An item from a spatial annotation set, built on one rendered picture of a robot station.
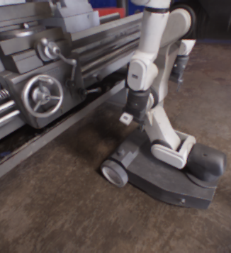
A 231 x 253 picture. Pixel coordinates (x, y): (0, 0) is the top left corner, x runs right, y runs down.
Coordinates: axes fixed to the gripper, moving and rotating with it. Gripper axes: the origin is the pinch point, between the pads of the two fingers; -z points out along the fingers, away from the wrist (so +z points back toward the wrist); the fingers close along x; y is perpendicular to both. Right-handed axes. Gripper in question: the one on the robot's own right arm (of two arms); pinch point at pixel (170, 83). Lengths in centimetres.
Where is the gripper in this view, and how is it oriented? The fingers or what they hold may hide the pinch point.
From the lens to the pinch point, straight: 113.0
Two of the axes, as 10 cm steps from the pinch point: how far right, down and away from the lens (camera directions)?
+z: 0.8, -6.9, -7.2
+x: -8.0, -4.8, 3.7
